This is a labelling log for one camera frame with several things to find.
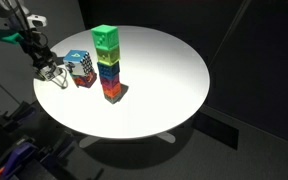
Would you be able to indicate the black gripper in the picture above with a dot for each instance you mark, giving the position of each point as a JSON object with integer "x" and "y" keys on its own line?
{"x": 35, "y": 48}

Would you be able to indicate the black white plush cube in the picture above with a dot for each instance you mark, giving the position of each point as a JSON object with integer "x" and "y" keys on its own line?
{"x": 49, "y": 72}

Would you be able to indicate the blue topped plush cube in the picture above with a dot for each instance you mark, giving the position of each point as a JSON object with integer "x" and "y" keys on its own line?
{"x": 79, "y": 61}

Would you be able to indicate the red purple plush cube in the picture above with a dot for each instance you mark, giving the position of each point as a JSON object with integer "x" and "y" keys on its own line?
{"x": 84, "y": 81}

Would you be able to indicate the lime toy cube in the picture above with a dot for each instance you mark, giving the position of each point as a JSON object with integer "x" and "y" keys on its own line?
{"x": 108, "y": 56}

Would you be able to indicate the blue toy cube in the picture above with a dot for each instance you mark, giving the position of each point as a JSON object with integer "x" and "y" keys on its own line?
{"x": 109, "y": 69}

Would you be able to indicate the magenta toy cube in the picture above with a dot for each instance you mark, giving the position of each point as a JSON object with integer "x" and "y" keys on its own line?
{"x": 110, "y": 80}

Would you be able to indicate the green toy cube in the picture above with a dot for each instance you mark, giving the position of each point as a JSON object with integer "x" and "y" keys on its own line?
{"x": 105, "y": 36}

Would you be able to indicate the orange toy cube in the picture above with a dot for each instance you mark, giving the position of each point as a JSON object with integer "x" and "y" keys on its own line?
{"x": 112, "y": 89}

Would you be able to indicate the grey toy cube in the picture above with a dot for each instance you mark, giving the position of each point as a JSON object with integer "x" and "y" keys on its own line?
{"x": 114, "y": 98}

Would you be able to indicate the black clamp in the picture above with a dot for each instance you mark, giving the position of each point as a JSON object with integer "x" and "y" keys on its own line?
{"x": 7, "y": 116}

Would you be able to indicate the white table base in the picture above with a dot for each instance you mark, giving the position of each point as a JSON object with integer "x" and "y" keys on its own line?
{"x": 89, "y": 140}

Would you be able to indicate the dark clamp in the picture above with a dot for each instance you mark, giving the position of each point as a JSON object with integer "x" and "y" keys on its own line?
{"x": 67, "y": 156}

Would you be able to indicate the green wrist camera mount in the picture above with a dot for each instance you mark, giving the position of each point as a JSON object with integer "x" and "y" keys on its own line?
{"x": 12, "y": 37}

